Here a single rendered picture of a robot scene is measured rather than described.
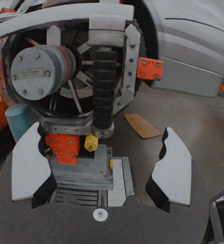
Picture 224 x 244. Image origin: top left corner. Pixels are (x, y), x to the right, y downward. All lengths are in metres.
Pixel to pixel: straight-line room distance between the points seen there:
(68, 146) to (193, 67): 0.70
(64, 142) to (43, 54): 0.38
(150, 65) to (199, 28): 0.40
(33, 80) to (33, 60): 0.04
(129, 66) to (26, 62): 0.29
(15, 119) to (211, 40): 0.91
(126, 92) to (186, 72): 0.36
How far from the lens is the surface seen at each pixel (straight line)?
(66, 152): 0.59
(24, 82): 0.33
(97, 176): 0.81
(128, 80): 0.42
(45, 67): 0.29
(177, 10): 0.68
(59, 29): 0.44
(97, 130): 0.22
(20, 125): 0.44
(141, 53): 0.51
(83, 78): 0.53
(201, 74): 0.74
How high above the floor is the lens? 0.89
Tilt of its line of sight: 32 degrees down
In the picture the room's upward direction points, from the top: 4 degrees clockwise
